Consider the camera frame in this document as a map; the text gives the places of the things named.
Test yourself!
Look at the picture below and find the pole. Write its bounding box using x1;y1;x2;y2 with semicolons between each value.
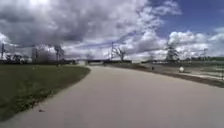
110;41;115;63
0;42;6;61

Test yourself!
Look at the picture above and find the bare tree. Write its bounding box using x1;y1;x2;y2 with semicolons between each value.
111;46;130;63

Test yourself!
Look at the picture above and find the pale concrete path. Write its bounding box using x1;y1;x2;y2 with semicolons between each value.
0;64;224;128

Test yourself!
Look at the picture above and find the leafy tree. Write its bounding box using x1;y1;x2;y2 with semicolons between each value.
164;41;181;64

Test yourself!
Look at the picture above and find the group of bare trees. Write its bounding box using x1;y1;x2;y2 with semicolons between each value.
31;44;67;65

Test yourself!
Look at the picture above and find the round white object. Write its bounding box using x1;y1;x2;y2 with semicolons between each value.
178;66;186;74

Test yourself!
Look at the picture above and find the green grass field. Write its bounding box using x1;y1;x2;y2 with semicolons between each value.
0;63;92;123

